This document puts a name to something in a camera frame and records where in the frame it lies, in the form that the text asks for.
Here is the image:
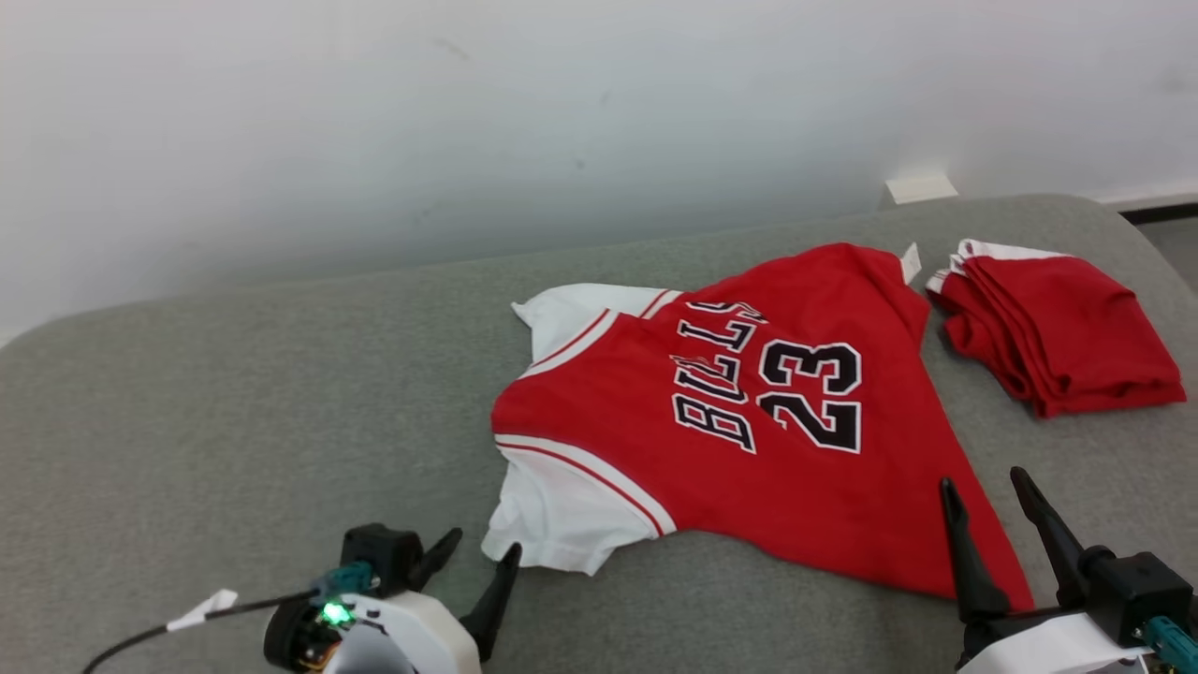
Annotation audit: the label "black skirting strip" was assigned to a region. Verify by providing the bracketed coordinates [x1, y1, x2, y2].
[1118, 200, 1198, 226]

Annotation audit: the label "teal cable connector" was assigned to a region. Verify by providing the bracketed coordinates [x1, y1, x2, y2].
[312, 561, 377, 607]
[1146, 615, 1198, 674]

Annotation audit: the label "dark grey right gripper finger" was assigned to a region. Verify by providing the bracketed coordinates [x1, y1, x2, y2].
[1008, 465, 1088, 609]
[938, 476, 1012, 625]

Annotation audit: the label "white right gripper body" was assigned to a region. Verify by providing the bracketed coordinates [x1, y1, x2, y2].
[954, 604, 1154, 674]

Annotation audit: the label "red jersey with white sleeves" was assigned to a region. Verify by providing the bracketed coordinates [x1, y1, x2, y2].
[481, 242, 1036, 615]

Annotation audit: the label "grey fabric sofa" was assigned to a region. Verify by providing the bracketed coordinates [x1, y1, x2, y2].
[0, 193, 1198, 674]

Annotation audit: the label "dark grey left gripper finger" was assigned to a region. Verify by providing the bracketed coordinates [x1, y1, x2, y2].
[406, 526, 465, 593]
[458, 542, 524, 663]

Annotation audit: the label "red shorts with white stripes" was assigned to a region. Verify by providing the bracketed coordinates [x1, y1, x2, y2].
[926, 238, 1189, 420]

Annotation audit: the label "white wall plate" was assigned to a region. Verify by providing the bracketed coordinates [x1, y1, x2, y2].
[884, 172, 959, 206]

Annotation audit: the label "white cable label tag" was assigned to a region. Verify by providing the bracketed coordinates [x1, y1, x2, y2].
[166, 587, 241, 633]

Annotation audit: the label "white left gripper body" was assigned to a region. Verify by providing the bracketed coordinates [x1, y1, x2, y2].
[322, 590, 485, 674]

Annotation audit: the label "thin black cable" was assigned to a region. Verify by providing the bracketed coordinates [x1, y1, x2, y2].
[81, 588, 325, 674]

